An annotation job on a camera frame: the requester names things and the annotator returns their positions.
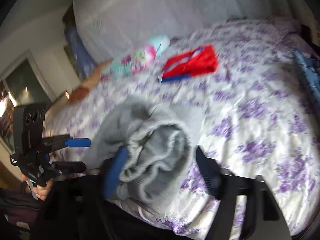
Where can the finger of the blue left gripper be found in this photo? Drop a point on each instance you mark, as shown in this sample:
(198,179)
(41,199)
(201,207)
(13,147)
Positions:
(78,142)

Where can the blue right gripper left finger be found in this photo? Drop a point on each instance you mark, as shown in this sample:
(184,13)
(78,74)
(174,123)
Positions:
(111,170)

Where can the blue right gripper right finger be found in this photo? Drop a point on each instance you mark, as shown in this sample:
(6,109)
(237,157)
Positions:
(263,217)

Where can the grey upholstered headboard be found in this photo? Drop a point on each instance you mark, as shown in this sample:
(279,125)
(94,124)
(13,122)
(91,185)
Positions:
(108,28)

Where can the grey fleece pants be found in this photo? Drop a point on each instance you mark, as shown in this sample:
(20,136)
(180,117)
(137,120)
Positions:
(161,141)

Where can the person's left hand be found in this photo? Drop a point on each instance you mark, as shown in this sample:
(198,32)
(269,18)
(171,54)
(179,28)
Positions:
(40,192)

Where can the blue denim jeans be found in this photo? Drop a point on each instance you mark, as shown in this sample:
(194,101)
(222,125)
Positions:
(307,70)

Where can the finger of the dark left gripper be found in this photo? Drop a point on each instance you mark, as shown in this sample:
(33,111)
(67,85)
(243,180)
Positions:
(68,167)

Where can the red folded garment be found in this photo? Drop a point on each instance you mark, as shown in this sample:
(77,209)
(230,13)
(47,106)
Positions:
(200,61)

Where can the dark window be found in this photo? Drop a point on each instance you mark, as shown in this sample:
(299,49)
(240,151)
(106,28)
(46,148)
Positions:
(24,83)

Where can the purple floral bedsheet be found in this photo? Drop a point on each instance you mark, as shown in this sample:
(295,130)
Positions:
(257,121)

